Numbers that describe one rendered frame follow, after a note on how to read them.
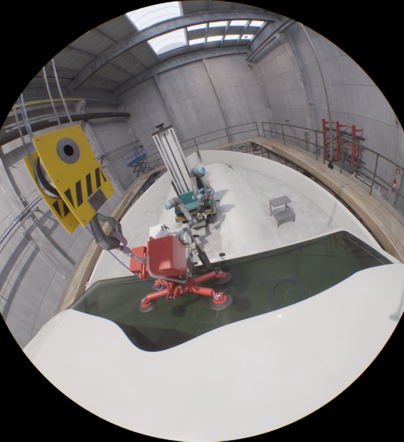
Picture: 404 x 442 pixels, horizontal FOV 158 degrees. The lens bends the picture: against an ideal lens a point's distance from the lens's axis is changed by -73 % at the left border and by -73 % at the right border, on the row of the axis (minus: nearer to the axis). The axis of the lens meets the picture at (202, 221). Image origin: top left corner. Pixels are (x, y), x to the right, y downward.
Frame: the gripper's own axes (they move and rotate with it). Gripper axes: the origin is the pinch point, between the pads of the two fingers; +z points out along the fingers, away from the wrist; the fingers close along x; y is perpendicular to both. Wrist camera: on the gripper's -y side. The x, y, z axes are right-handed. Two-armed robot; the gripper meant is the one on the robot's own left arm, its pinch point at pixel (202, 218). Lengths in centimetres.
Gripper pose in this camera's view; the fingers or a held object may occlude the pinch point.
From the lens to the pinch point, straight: 214.5
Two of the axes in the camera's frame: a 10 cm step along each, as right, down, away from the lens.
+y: 6.0, -2.9, 7.4
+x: -7.9, -0.7, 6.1
